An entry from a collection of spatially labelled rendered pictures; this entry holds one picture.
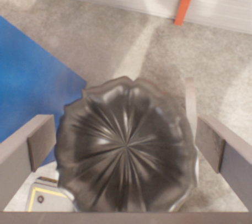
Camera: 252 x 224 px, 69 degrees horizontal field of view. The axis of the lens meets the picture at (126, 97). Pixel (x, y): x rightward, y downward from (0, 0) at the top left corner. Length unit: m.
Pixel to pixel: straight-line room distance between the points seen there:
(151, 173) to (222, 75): 0.93
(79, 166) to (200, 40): 1.17
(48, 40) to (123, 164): 1.16
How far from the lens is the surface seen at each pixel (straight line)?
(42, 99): 0.94
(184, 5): 1.31
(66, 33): 1.59
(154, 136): 0.74
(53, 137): 0.17
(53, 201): 1.14
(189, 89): 0.86
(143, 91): 0.65
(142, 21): 1.51
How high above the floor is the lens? 1.29
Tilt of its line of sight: 80 degrees down
